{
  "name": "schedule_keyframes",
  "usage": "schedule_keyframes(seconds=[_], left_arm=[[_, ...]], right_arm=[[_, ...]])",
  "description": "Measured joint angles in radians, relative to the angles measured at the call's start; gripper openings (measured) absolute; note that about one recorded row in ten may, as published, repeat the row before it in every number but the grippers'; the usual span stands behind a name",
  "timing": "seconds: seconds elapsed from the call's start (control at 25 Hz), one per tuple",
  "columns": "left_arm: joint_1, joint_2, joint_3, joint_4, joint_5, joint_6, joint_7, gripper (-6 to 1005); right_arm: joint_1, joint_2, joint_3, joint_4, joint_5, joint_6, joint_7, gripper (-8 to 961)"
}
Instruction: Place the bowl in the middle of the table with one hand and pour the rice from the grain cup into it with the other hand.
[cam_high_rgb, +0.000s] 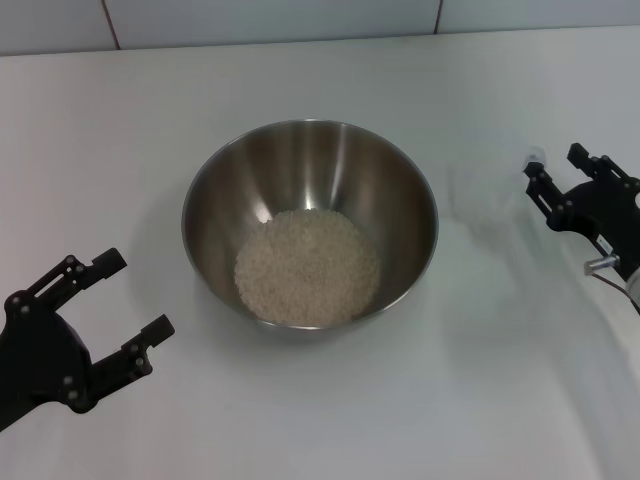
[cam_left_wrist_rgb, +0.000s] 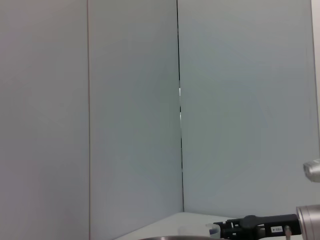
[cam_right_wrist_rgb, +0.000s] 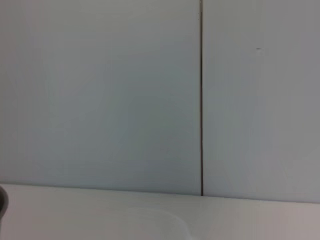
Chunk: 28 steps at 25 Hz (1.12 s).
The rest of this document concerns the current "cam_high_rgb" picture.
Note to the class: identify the clear plastic cup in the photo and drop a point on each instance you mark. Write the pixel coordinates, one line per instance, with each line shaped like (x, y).
(480, 192)

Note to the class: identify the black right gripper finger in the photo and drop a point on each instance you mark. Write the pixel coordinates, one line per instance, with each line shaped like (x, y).
(542, 187)
(580, 152)

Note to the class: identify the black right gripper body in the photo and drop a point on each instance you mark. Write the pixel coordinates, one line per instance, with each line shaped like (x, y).
(605, 215)

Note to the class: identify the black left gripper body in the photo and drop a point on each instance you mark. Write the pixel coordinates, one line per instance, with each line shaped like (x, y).
(40, 350)

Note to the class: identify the stainless steel mixing bowl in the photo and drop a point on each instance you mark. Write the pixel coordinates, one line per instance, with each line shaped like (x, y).
(220, 215)

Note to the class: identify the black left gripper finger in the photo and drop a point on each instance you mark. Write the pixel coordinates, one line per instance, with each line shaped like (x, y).
(159, 327)
(111, 261)

